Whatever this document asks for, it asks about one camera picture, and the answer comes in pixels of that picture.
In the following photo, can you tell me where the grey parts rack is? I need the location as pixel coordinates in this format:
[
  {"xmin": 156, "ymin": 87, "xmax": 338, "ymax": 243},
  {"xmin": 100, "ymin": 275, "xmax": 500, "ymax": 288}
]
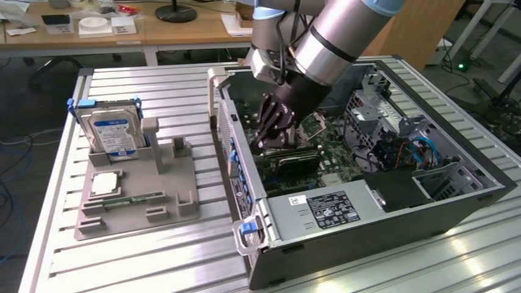
[{"xmin": 72, "ymin": 117, "xmax": 202, "ymax": 242}]

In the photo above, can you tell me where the blue floor cable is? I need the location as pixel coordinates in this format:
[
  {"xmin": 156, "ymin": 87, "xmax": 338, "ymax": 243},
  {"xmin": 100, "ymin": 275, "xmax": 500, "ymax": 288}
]
[{"xmin": 0, "ymin": 146, "xmax": 30, "ymax": 266}]

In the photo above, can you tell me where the black floor stand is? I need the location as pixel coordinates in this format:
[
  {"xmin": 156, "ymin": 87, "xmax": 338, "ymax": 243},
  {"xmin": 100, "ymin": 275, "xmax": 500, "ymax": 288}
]
[{"xmin": 472, "ymin": 78, "xmax": 521, "ymax": 135}]

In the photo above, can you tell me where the black plastic cover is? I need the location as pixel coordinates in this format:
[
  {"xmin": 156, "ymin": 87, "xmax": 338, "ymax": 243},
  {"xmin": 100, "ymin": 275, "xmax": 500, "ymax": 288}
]
[{"xmin": 363, "ymin": 168, "xmax": 436, "ymax": 214}]

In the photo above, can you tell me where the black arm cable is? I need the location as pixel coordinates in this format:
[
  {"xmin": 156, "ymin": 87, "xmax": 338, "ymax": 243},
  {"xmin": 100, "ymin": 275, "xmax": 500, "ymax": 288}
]
[{"xmin": 275, "ymin": 12, "xmax": 304, "ymax": 86}]

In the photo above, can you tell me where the white desk frame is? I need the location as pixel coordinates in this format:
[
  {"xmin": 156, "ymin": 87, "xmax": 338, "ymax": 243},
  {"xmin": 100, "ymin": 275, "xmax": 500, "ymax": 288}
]
[{"xmin": 443, "ymin": 0, "xmax": 521, "ymax": 83}]

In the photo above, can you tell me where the stack of white papers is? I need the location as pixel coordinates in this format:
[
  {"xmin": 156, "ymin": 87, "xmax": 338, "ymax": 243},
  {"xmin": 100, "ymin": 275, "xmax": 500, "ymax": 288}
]
[{"xmin": 220, "ymin": 13, "xmax": 255, "ymax": 37}]

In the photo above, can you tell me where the silver CPU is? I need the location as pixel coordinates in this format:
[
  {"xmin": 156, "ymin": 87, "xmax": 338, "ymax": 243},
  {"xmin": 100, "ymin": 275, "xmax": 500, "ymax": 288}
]
[{"xmin": 90, "ymin": 173, "xmax": 120, "ymax": 197}]

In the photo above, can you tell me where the metal socket cover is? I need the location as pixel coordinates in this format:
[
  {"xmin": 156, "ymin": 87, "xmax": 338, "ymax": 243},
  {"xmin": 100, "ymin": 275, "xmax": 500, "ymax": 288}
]
[{"xmin": 303, "ymin": 112, "xmax": 328, "ymax": 144}]

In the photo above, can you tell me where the silver hard disk blue label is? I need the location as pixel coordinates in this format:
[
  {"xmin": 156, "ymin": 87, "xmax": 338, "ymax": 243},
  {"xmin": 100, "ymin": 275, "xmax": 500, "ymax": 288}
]
[{"xmin": 79, "ymin": 103, "xmax": 139, "ymax": 162}]

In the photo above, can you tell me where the clear plastic bag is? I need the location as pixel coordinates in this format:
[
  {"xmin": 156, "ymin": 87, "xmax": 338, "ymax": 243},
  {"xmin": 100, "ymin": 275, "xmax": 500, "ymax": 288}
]
[{"xmin": 0, "ymin": 0, "xmax": 42, "ymax": 25}]

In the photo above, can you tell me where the low metal disk bay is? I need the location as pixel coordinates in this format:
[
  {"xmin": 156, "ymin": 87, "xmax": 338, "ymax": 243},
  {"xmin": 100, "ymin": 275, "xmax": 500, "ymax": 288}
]
[{"xmin": 412, "ymin": 161, "xmax": 492, "ymax": 202}]

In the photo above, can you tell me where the green motherboard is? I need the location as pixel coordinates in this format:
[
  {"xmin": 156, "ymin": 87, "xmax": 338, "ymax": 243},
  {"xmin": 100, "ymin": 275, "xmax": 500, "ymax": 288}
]
[{"xmin": 234, "ymin": 102, "xmax": 368, "ymax": 198}]

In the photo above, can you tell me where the wooden cabinet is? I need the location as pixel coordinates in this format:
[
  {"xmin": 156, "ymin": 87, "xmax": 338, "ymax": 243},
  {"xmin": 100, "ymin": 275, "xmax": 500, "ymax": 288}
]
[{"xmin": 354, "ymin": 0, "xmax": 468, "ymax": 71}]

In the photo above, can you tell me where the white round container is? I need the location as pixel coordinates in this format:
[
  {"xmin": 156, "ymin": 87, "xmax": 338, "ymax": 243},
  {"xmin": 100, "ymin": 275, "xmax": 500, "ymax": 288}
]
[{"xmin": 78, "ymin": 16, "xmax": 115, "ymax": 39}]

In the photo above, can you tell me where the blue data wire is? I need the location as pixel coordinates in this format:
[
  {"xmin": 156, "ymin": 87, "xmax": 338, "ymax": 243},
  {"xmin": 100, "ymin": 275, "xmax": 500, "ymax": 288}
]
[{"xmin": 410, "ymin": 137, "xmax": 442, "ymax": 167}]

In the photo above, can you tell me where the silver chipset heat sink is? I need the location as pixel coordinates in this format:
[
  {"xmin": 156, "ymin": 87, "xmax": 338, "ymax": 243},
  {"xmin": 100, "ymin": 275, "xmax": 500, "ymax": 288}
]
[{"xmin": 322, "ymin": 173, "xmax": 348, "ymax": 187}]

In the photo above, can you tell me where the grey power supply unit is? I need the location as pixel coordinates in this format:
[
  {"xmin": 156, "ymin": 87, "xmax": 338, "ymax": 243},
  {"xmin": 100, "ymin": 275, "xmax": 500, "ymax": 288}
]
[{"xmin": 266, "ymin": 179, "xmax": 387, "ymax": 242}]

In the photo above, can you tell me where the white paper slip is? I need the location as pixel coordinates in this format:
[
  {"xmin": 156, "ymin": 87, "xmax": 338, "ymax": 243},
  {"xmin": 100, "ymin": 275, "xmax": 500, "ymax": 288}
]
[{"xmin": 6, "ymin": 27, "xmax": 38, "ymax": 37}]

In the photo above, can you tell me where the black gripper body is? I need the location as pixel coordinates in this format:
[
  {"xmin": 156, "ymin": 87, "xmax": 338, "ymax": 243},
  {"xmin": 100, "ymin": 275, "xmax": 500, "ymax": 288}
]
[{"xmin": 267, "ymin": 78, "xmax": 334, "ymax": 123}]

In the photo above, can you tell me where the black internal wire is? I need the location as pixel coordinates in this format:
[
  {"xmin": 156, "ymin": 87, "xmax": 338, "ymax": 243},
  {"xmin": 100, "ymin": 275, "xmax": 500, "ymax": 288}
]
[{"xmin": 348, "ymin": 143, "xmax": 387, "ymax": 172}]

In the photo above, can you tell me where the black office chair base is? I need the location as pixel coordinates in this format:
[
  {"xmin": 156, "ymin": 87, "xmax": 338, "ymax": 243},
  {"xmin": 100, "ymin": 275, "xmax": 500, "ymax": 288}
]
[{"xmin": 22, "ymin": 53, "xmax": 123, "ymax": 91}]

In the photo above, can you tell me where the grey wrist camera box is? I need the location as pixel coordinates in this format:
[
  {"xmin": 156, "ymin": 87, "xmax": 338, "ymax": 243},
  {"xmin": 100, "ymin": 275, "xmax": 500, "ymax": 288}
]
[{"xmin": 248, "ymin": 48, "xmax": 287, "ymax": 84}]

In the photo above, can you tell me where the white labelled box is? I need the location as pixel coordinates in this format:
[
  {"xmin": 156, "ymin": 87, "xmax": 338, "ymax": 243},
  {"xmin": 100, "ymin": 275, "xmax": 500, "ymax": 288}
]
[{"xmin": 110, "ymin": 16, "xmax": 139, "ymax": 36}]

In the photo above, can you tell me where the tall metal disk bay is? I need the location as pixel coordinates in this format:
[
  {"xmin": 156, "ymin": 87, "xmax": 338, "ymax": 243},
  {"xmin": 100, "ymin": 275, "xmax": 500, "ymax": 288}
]
[{"xmin": 344, "ymin": 72, "xmax": 411, "ymax": 147}]

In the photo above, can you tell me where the blue disk caddy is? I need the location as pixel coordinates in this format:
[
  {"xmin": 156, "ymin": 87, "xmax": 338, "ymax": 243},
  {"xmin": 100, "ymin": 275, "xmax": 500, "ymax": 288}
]
[{"xmin": 66, "ymin": 96, "xmax": 144, "ymax": 153}]

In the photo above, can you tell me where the white box black top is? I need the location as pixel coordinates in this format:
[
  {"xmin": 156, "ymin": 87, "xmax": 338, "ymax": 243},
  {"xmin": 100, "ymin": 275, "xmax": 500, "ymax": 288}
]
[{"xmin": 40, "ymin": 14, "xmax": 76, "ymax": 35}]

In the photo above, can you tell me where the black lamp base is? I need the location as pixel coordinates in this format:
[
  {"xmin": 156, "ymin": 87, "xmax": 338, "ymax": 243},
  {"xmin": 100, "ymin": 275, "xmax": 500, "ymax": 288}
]
[{"xmin": 154, "ymin": 0, "xmax": 200, "ymax": 23}]

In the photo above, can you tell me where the red package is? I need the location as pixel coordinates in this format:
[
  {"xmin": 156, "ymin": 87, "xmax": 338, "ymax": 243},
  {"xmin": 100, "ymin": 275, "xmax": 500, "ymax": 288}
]
[{"xmin": 116, "ymin": 3, "xmax": 143, "ymax": 16}]

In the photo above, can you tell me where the brown cardboard box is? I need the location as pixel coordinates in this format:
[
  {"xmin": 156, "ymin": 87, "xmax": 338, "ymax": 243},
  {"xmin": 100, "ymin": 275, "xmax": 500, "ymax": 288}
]
[{"xmin": 236, "ymin": 0, "xmax": 256, "ymax": 21}]

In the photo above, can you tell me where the green RAM stick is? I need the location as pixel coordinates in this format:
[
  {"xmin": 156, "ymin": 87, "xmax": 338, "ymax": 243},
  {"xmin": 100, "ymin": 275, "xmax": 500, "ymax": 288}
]
[
  {"xmin": 264, "ymin": 148, "xmax": 323, "ymax": 158},
  {"xmin": 100, "ymin": 192, "xmax": 163, "ymax": 212}
]

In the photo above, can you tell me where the black open PC case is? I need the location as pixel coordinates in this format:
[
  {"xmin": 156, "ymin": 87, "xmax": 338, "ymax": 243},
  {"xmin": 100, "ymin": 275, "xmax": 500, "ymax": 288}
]
[{"xmin": 207, "ymin": 59, "xmax": 519, "ymax": 291}]

